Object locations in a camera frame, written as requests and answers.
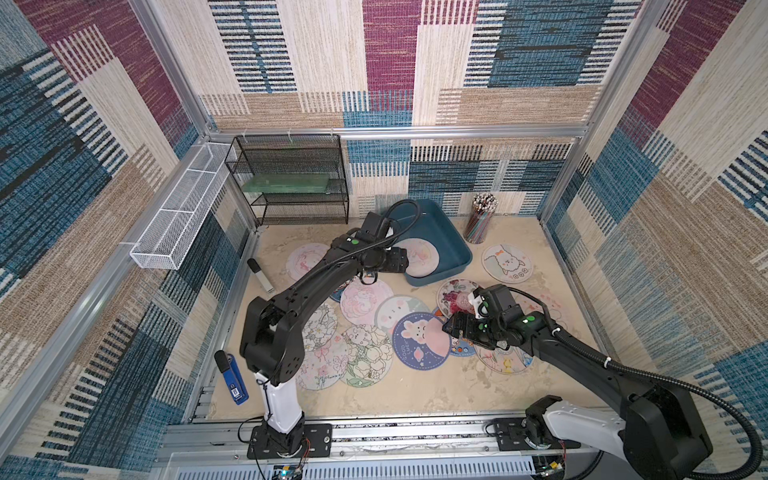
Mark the black wire shelf rack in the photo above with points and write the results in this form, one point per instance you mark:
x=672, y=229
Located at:
x=252, y=155

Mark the blue handheld device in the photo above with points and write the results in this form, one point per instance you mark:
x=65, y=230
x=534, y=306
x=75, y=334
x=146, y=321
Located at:
x=227, y=366

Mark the navy bunny coaster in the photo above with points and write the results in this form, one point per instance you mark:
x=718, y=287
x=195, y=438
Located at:
x=420, y=342

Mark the red floral coaster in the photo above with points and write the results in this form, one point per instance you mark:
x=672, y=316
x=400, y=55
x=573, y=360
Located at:
x=453, y=296

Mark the green flower outline coaster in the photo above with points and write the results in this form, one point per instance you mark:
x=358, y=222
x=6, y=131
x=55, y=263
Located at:
x=370, y=355

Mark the pale pink unicorn coaster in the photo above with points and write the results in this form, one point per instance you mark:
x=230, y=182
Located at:
x=422, y=255

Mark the white daisy coaster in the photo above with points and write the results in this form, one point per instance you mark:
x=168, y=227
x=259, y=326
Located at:
x=320, y=327

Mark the white marker black cap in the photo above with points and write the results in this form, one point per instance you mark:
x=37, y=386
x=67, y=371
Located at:
x=260, y=275

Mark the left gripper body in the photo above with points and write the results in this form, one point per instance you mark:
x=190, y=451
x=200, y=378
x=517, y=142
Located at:
x=392, y=262

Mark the blue character coaster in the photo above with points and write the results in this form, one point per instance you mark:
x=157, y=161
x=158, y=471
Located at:
x=459, y=347

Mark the cream cartoon coaster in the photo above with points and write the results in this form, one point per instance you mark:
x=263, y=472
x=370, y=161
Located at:
x=509, y=362

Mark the green bunny coaster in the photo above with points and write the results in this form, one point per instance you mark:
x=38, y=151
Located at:
x=393, y=309

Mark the white dog coaster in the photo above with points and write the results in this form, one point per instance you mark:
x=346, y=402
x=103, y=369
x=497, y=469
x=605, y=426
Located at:
x=507, y=264

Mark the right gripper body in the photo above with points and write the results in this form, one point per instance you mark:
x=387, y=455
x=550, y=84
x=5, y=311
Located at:
x=466, y=327

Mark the green board on shelf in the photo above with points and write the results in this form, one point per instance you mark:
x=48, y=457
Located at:
x=287, y=183

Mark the white wire mesh basket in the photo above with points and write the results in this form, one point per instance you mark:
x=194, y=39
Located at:
x=166, y=241

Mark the pink blossom coaster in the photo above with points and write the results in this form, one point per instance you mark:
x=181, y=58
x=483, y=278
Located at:
x=325, y=366

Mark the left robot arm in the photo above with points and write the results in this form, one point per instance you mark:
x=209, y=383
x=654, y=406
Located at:
x=272, y=344

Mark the dark blue cartoon coaster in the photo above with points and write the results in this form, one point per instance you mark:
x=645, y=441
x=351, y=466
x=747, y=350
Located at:
x=337, y=293

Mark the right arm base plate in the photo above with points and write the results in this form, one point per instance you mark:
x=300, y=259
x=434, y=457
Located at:
x=511, y=434

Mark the pink rabbit coaster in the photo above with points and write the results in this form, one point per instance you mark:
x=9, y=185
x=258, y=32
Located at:
x=554, y=305

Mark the pink kitty coaster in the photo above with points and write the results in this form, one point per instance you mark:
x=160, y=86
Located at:
x=304, y=258

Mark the cup of colored pencils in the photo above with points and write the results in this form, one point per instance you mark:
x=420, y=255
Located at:
x=484, y=206

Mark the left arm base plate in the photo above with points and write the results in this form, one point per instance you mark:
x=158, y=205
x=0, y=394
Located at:
x=313, y=438

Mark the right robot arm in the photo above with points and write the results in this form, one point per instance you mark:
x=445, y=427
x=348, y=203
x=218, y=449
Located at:
x=654, y=425

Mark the teal plastic storage box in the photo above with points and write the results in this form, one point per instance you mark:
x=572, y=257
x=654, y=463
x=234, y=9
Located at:
x=435, y=227

